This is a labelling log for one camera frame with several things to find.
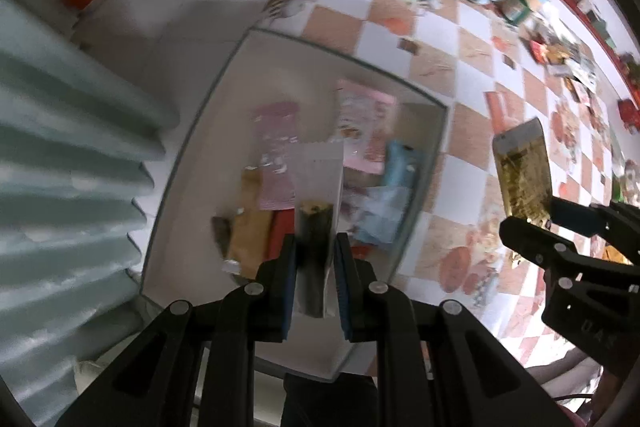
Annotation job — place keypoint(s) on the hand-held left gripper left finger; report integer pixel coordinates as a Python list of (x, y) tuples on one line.
[(289, 287)]

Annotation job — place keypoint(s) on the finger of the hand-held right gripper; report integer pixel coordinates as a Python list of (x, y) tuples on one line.
[(575, 217), (535, 244)]

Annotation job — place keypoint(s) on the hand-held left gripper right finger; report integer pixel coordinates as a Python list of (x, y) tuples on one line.
[(344, 287)]

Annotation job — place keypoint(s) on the large red snack packet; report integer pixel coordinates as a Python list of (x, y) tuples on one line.
[(282, 237)]

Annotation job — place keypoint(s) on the gold foil snack packet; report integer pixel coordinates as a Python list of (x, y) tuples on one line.
[(525, 172)]

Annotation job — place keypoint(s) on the tan snack packet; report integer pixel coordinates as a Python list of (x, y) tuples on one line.
[(250, 227)]

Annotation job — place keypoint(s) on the pale blue checkered snack bag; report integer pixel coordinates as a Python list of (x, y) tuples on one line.
[(385, 217)]

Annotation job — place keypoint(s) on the clear packet with dark seaweed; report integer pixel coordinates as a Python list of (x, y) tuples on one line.
[(317, 187)]

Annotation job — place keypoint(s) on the pink crinkly snack bag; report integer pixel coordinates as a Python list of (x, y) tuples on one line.
[(277, 152)]

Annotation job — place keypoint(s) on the beige storage bin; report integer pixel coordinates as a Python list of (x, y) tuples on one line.
[(215, 147)]

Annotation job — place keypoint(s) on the pink printed snack packet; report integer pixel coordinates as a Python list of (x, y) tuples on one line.
[(367, 122)]

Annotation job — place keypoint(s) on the person's right forearm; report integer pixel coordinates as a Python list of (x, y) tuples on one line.
[(607, 399)]

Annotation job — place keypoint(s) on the clear bag of snacks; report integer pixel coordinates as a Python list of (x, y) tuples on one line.
[(630, 177)]

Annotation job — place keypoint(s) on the green snack packet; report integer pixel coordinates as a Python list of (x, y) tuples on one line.
[(618, 187)]

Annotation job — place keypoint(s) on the grey upholstered seat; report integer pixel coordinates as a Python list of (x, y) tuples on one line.
[(560, 379)]

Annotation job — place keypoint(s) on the person's dark trousers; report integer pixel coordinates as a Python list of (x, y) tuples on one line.
[(330, 402)]

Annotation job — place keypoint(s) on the orange-pink snack packet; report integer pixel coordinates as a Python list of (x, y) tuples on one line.
[(500, 109)]

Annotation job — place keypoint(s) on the pile of assorted snack packets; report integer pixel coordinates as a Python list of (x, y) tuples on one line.
[(565, 62)]

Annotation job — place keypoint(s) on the jar with green lid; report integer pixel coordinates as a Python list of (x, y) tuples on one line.
[(522, 2)]

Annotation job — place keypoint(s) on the pale green corrugated panel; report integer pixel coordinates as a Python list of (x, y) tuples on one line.
[(60, 187)]

